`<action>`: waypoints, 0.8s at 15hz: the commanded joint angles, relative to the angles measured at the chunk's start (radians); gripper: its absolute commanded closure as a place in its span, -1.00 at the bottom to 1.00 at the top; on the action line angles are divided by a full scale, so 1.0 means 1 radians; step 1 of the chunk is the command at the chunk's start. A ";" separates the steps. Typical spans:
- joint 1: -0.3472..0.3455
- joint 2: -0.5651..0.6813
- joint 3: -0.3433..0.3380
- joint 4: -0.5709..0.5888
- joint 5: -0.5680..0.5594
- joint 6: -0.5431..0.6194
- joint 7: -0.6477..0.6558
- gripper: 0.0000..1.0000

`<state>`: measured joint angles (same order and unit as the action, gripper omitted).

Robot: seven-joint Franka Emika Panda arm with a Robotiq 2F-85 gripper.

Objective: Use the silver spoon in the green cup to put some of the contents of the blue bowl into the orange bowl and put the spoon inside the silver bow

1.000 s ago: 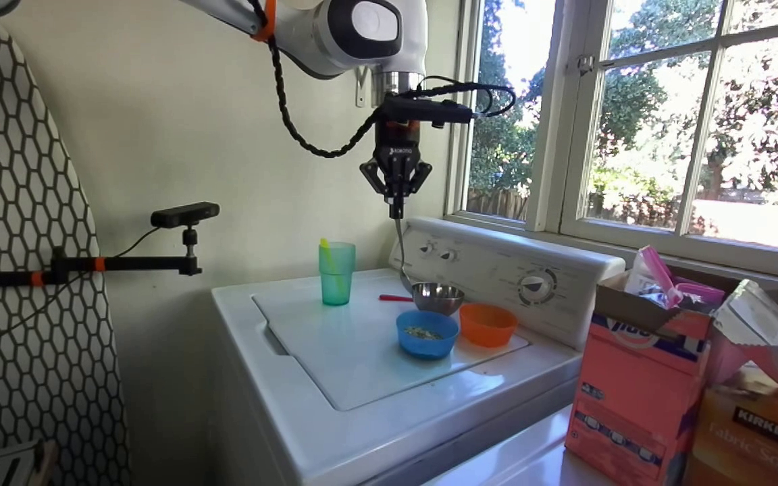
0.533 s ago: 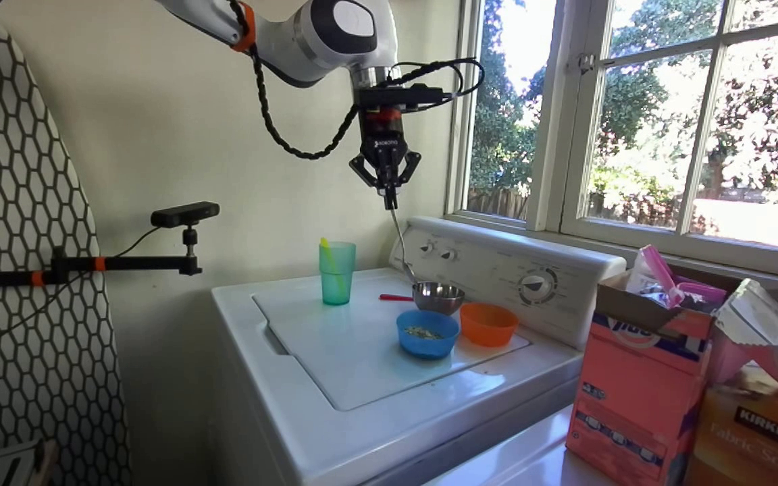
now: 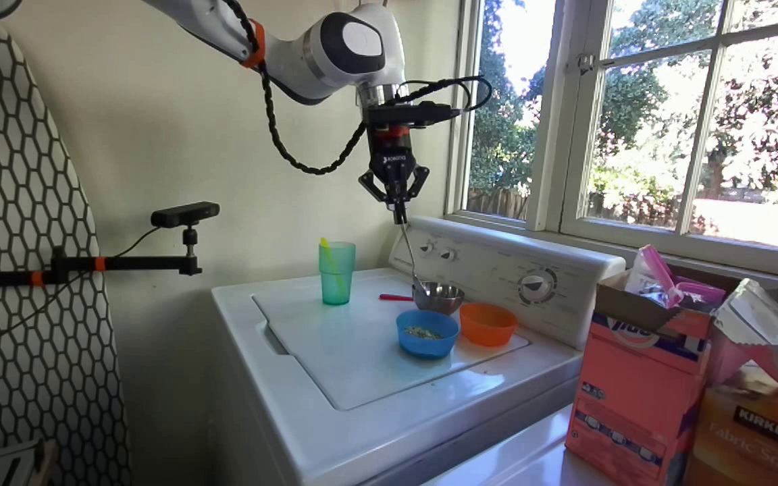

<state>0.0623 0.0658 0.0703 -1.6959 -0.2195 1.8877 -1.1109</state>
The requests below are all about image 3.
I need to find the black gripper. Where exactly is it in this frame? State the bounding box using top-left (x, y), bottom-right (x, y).
top-left (356, 125), bottom-right (429, 228)

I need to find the silver metal spoon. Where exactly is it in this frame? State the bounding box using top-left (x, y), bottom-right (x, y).
top-left (394, 220), bottom-right (429, 306)

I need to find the green translucent plastic cup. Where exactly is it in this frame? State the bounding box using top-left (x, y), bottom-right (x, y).
top-left (316, 240), bottom-right (359, 308)

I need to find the silver metal bowl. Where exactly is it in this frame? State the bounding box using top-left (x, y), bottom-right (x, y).
top-left (412, 282), bottom-right (469, 318)

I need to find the blue plastic bowl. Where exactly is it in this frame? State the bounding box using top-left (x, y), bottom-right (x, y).
top-left (394, 308), bottom-right (463, 362)

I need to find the orange plastic bowl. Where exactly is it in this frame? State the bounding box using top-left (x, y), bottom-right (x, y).
top-left (456, 299), bottom-right (521, 352)

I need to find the large white timer dial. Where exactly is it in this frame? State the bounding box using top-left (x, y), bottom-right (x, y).
top-left (517, 268), bottom-right (560, 308)

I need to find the white washing machine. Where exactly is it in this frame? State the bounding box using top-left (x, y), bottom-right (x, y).
top-left (211, 213), bottom-right (631, 486)

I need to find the pink plastic bag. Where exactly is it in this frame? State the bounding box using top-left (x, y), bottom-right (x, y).
top-left (627, 243), bottom-right (731, 314)

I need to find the orange Tide detergent box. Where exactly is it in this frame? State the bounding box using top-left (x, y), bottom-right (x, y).
top-left (566, 268), bottom-right (743, 486)

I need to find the honeycomb pattern ironing board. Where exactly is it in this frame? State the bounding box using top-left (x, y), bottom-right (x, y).
top-left (0, 19), bottom-right (132, 486)

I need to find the Kirkland cardboard box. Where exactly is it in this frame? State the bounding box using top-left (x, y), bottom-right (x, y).
top-left (683, 279), bottom-right (778, 486)

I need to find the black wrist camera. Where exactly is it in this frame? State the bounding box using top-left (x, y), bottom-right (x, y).
top-left (363, 101), bottom-right (463, 131)

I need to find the white wooden window frame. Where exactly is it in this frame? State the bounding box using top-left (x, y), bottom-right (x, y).
top-left (446, 0), bottom-right (778, 285)

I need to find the black stereo camera bar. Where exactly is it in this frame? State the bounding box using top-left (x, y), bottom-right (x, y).
top-left (148, 200), bottom-right (223, 231)

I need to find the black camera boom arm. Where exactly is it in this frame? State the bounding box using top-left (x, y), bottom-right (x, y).
top-left (0, 228), bottom-right (206, 291)

